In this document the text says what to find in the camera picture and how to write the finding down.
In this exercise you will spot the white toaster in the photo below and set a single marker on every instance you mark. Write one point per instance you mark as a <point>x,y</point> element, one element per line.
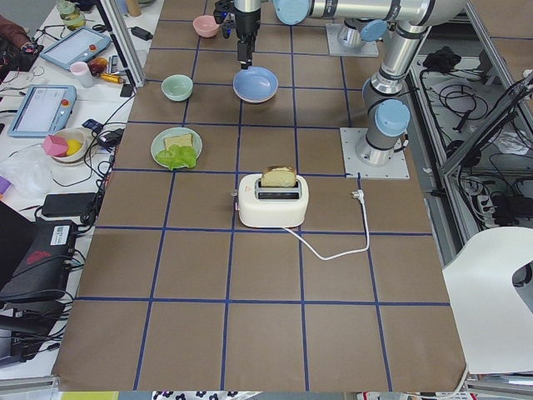
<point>268,207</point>

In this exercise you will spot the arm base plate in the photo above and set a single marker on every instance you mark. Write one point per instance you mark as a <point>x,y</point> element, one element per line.
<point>363,161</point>
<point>344,41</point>

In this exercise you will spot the upper teach pendant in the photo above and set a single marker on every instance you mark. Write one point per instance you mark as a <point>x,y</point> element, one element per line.
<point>81,45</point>

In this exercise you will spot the pink bowl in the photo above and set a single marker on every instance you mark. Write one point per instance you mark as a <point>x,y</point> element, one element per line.
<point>205,26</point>

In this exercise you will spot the aluminium frame post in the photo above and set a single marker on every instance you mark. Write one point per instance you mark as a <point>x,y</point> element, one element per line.
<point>122,41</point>

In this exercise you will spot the bread slice on plate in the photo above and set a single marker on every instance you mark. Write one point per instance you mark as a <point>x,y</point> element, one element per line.
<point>185,140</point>

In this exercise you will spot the black power adapter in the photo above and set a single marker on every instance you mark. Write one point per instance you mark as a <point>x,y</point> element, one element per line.
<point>67,204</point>

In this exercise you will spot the teach pendant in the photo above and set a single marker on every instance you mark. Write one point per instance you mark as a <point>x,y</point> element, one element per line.
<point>45,110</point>
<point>81,45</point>

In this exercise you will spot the white curved board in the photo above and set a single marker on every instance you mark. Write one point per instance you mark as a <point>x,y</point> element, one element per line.
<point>493,322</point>

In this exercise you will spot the toy mango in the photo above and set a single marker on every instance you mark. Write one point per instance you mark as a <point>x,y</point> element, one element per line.
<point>97,66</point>

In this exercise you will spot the lower teach pendant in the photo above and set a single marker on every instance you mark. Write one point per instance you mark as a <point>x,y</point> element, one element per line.
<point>45,110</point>

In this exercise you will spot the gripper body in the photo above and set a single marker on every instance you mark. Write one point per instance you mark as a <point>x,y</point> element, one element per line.
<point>246,26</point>

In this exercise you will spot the black phone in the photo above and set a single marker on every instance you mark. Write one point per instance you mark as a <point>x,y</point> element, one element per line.
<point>126,91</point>

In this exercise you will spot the pink plate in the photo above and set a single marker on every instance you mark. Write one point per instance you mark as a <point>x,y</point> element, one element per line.
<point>255,93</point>

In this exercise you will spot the pink cup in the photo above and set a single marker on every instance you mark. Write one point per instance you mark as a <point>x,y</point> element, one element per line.
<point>82,72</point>

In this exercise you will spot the green plate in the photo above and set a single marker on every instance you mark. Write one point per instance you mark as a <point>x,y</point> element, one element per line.
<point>158,142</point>

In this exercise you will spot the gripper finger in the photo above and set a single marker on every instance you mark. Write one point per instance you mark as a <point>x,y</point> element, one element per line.
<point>245,64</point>

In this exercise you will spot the yellow handled tool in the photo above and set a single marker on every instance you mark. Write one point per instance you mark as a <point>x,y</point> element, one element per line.
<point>111,78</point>

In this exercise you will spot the beige bowl with toys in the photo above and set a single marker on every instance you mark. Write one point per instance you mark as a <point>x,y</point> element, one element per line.
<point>67,146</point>

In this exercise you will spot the green bowl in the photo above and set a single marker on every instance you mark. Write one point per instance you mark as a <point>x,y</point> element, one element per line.
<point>177,87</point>

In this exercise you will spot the bread slice in toaster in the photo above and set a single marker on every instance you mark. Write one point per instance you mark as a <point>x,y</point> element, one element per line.
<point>278,177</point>

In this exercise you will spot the blue plate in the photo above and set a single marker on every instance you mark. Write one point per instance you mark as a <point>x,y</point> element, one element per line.
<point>255,76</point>

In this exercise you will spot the lettuce leaf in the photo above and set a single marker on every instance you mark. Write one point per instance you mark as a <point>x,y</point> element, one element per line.
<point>177,157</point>

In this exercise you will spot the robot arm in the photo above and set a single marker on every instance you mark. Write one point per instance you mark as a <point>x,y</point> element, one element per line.
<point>294,12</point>
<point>404,24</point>

